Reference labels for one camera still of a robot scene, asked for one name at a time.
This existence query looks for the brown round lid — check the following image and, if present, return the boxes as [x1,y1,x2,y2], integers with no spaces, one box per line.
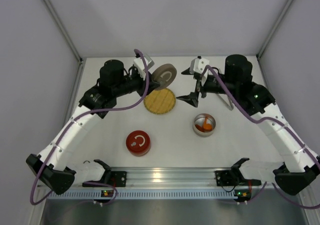
[152,63,177,91]

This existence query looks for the beige-banded metal tin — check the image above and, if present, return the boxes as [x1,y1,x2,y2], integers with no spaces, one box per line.
[192,113,216,138]

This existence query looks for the metal tongs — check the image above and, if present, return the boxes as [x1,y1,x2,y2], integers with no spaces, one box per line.
[217,94,234,111]

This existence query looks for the orange fried food piece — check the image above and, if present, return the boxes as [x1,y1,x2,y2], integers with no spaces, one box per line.
[194,124,204,132]

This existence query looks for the orange carrot food piece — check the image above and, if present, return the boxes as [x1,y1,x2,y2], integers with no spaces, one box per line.
[202,116,213,132]

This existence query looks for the red round lid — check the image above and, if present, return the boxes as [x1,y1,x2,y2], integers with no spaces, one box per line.
[125,130,151,157]

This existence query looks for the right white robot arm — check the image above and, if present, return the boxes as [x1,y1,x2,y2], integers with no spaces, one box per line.
[178,54,320,196]

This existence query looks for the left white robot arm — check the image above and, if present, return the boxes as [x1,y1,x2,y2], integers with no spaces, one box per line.
[26,56,160,195]

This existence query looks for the woven bamboo plate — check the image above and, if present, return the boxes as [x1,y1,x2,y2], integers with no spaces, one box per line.
[143,88,176,115]

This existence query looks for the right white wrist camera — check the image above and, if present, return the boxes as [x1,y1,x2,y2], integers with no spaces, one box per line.
[189,56,210,86]

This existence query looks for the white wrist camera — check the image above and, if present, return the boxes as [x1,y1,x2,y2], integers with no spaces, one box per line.
[189,56,210,86]
[133,54,155,80]

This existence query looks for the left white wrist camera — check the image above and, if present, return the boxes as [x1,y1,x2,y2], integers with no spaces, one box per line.
[133,54,155,80]

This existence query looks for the right black base bracket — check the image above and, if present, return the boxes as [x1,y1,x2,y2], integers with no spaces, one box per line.
[214,170,262,187]

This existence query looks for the black base bracket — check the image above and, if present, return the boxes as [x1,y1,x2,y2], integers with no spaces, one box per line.
[82,170,127,188]
[214,170,262,187]

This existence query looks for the aluminium mounting rail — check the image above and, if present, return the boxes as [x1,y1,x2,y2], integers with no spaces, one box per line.
[37,166,310,189]

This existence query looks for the left black base bracket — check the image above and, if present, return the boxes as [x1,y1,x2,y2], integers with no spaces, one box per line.
[82,170,127,188]

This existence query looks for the left aluminium frame post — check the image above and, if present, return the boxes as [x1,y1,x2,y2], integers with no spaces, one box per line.
[41,0,83,64]

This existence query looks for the aluminium frame post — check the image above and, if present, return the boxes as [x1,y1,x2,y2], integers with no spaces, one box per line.
[256,0,304,60]
[41,0,83,64]

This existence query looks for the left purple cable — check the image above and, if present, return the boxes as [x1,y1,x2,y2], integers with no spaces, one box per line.
[29,48,153,206]

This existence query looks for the right aluminium frame post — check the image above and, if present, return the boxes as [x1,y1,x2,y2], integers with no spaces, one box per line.
[256,0,304,60]

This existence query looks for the slotted cable duct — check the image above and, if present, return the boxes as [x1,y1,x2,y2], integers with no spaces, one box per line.
[48,188,237,200]

